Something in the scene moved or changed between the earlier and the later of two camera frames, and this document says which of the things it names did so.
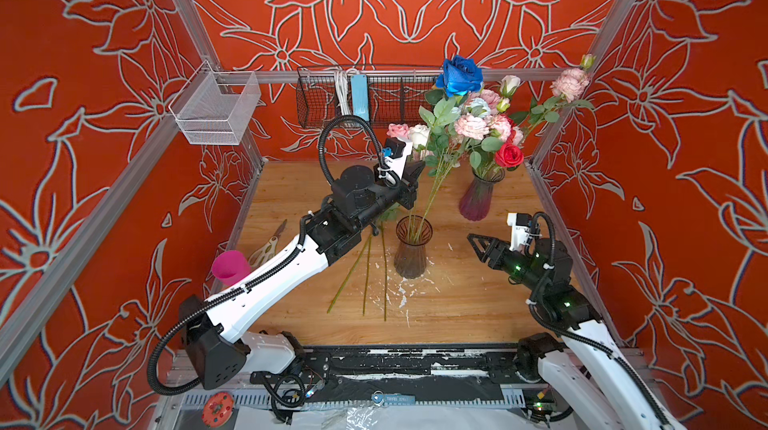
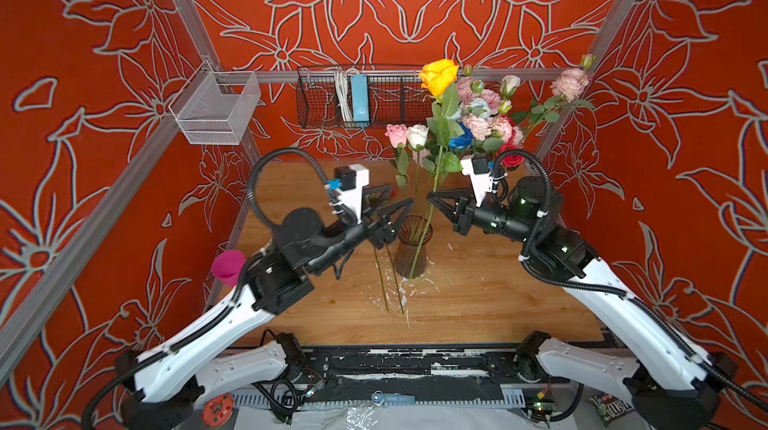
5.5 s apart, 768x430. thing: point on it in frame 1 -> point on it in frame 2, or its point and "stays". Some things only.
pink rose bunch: x=449 y=134 -> x=479 y=111
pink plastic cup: x=230 y=266 stays
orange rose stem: x=351 y=273 -> x=439 y=78
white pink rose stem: x=509 y=84 stays
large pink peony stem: x=500 y=126 stays
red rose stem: x=510 y=156 stays
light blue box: x=359 y=96 stays
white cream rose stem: x=419 y=134 stays
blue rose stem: x=459 y=77 -> x=464 y=140
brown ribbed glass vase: x=413 y=233 stays
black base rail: x=408 y=374 stays
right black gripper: x=498 y=251 -> x=460 y=211
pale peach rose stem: x=367 y=276 -> x=385 y=298
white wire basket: x=216 y=108 stays
